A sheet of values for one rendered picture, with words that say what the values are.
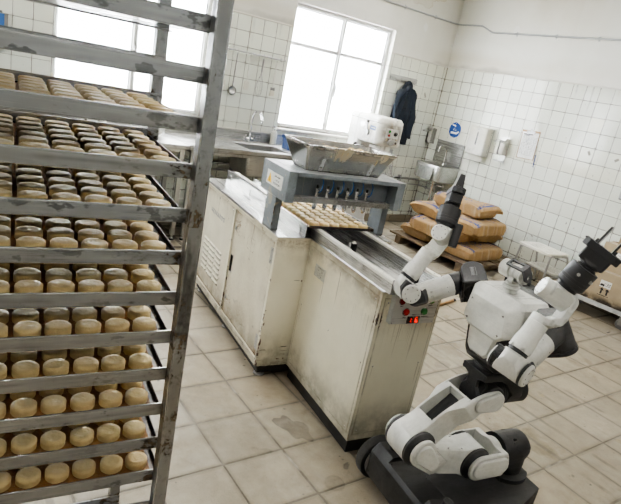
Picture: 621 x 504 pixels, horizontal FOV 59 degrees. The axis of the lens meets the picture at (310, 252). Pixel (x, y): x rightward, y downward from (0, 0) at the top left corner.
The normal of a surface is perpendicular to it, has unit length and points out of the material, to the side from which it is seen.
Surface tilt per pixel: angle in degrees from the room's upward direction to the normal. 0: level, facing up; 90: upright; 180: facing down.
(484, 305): 90
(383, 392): 90
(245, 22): 90
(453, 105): 90
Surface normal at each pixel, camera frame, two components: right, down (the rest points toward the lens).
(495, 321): -0.89, -0.04
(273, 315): 0.44, 0.35
